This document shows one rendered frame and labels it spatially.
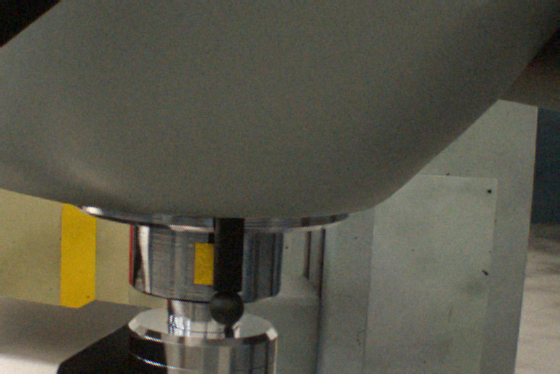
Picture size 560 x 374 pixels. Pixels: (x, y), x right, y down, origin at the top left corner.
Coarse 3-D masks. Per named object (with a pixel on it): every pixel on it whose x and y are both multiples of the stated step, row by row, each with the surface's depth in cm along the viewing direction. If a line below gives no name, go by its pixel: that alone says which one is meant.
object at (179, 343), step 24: (144, 312) 41; (144, 336) 38; (168, 336) 38; (192, 336) 38; (216, 336) 38; (240, 336) 38; (264, 336) 39; (168, 360) 38; (192, 360) 38; (216, 360) 38; (240, 360) 38; (264, 360) 39
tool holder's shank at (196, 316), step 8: (168, 304) 39; (176, 304) 39; (184, 304) 39; (192, 304) 39; (200, 304) 39; (208, 304) 39; (168, 312) 39; (176, 312) 39; (184, 312) 39; (192, 312) 39; (200, 312) 39; (208, 312) 39; (176, 320) 39; (184, 320) 39; (192, 320) 39; (200, 320) 39; (208, 320) 39; (192, 328) 39; (200, 328) 39; (208, 328) 39; (216, 328) 39; (224, 328) 39
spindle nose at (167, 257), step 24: (144, 240) 38; (168, 240) 37; (192, 240) 37; (264, 240) 38; (144, 264) 38; (168, 264) 37; (192, 264) 37; (264, 264) 38; (144, 288) 38; (168, 288) 37; (192, 288) 37; (264, 288) 38
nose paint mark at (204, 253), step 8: (200, 248) 37; (208, 248) 37; (200, 256) 37; (208, 256) 37; (200, 264) 37; (208, 264) 37; (200, 272) 37; (208, 272) 37; (200, 280) 37; (208, 280) 37
